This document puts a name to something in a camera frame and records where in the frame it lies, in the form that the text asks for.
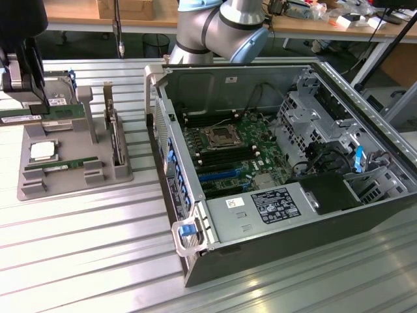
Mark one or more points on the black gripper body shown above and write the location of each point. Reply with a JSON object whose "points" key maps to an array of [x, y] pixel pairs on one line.
{"points": [[19, 16]]}

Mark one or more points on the green RAM stick white label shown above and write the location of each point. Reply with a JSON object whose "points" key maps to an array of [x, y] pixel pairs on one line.
{"points": [[65, 111]]}

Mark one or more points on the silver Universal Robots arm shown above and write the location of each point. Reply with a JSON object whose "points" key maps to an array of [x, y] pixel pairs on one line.
{"points": [[211, 26]]}

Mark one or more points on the black RAM slot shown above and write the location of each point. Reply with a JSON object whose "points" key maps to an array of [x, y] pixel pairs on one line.
{"points": [[228, 151], [229, 158], [208, 115], [211, 121]]}

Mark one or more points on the silver hard disk drive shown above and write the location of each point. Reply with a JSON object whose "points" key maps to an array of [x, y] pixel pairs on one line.
{"points": [[60, 88]]}

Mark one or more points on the silver CPU chip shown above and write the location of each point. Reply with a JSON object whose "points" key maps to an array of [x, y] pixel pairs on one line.
{"points": [[42, 151]]}

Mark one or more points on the grey parts rack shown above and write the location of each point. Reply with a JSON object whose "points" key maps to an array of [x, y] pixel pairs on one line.
{"points": [[71, 182]]}

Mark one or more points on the black mesh waste bin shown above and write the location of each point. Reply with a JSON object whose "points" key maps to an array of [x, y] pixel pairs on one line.
{"points": [[156, 44]]}

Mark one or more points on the blue expansion slot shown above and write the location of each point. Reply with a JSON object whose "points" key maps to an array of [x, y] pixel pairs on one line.
{"points": [[221, 176]]}

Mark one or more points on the blue case release latch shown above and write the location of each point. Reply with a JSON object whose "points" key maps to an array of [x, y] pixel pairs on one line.
{"points": [[186, 229]]}

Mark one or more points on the green motherboard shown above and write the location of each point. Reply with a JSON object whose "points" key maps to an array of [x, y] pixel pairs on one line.
{"points": [[260, 143]]}

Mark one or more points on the grey power supply unit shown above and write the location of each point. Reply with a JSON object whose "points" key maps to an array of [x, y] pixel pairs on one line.
{"points": [[260, 212]]}

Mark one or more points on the metal disk bay cage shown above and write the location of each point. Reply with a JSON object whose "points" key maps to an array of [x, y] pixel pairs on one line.
{"points": [[309, 124]]}

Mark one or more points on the cluttered wooden desk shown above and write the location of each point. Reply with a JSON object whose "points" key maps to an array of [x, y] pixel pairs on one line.
{"points": [[325, 27]]}

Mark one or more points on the open black PC case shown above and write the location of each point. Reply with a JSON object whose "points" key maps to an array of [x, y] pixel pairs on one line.
{"points": [[293, 234]]}

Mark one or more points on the white small box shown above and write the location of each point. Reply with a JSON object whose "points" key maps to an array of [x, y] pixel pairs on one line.
{"points": [[347, 21], [376, 22]]}

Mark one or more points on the black plastic air shroud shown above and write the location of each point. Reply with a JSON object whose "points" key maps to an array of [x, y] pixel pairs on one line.
{"points": [[329, 192]]}

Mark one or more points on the blue plastic disk latch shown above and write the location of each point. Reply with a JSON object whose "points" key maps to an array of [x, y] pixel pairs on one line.
{"points": [[358, 159]]}

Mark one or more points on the black tripod leg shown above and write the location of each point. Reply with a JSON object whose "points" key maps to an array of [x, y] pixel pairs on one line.
{"points": [[384, 52]]}

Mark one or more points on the black monitor stand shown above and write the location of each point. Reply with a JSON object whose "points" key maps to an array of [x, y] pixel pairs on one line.
{"points": [[392, 13]]}

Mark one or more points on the large brown cardboard box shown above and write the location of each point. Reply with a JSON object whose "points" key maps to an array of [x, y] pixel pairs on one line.
{"points": [[400, 65]]}

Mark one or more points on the wooden desk white frame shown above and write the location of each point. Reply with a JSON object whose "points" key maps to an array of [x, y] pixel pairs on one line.
{"points": [[81, 19]]}

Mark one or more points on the graphics card metal bracket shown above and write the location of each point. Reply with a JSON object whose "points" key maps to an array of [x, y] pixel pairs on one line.
{"points": [[114, 130]]}

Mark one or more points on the CPU socket metal frame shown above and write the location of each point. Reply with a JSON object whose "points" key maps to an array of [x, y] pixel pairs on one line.
{"points": [[220, 137]]}

